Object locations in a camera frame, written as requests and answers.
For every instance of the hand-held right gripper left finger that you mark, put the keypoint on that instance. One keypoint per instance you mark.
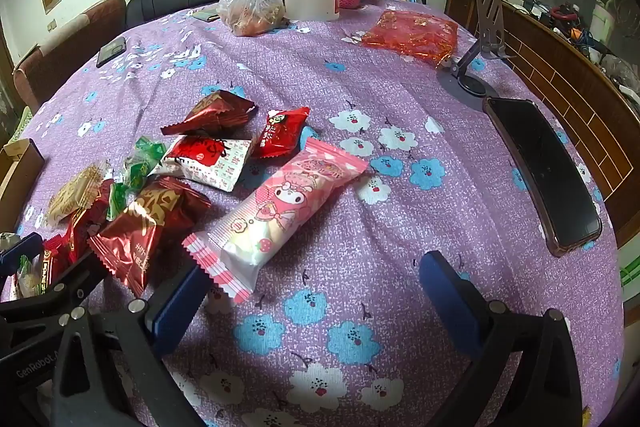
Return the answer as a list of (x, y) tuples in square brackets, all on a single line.
[(172, 312)]

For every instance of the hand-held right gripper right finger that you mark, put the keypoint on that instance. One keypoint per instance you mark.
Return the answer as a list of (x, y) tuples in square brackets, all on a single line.
[(450, 307)]

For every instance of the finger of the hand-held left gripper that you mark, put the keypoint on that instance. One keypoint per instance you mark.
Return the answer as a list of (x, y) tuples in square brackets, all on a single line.
[(50, 299), (20, 252)]

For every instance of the long pink cartoon snack packet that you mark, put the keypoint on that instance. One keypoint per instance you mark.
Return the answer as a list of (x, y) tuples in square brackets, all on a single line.
[(280, 212)]

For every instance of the small bright red snack packet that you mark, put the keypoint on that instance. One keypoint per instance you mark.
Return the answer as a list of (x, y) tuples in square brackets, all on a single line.
[(280, 132)]

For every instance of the small red orange packet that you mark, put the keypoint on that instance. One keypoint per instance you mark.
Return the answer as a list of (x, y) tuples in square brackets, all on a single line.
[(85, 219), (55, 257)]

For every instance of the beige cracker packet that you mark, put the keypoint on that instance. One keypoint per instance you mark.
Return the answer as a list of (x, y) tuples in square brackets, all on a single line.
[(75, 194)]

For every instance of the cardboard box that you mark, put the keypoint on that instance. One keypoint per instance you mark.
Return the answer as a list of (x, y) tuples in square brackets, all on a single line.
[(17, 172)]

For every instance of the dark red gold-print packet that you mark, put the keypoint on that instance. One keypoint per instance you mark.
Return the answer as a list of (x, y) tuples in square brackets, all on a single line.
[(145, 227)]

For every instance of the purple floral tablecloth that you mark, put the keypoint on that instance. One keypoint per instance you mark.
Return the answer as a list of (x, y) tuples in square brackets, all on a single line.
[(350, 267)]

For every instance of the green wrapped candy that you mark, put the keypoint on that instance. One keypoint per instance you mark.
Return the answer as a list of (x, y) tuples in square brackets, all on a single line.
[(118, 202), (142, 162)]

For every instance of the red and white snack packet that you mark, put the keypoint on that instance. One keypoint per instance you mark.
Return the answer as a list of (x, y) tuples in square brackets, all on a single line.
[(205, 162)]

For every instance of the black smartphone in clear case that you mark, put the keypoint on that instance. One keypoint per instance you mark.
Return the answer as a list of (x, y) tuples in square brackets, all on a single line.
[(545, 172)]

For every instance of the dark red foil packet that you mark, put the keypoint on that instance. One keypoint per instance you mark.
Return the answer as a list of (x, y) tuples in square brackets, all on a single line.
[(210, 112)]

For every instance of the brown upholstered chair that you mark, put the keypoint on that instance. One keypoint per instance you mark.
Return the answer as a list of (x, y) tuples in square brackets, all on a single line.
[(65, 47)]

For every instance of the small dark phone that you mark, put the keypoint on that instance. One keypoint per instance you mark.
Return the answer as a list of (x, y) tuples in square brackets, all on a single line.
[(111, 52)]

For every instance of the wooden glass cabinet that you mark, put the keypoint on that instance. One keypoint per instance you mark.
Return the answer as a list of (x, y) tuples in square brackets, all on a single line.
[(560, 72)]

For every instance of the red plastic bag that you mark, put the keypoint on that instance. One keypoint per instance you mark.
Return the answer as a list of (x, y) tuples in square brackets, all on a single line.
[(410, 34)]

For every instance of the grey folding phone stand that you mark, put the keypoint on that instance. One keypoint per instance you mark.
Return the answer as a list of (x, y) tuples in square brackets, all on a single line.
[(487, 17)]

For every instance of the pile of assorted small items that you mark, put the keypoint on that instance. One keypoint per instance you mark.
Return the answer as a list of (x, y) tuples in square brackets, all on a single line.
[(575, 27)]

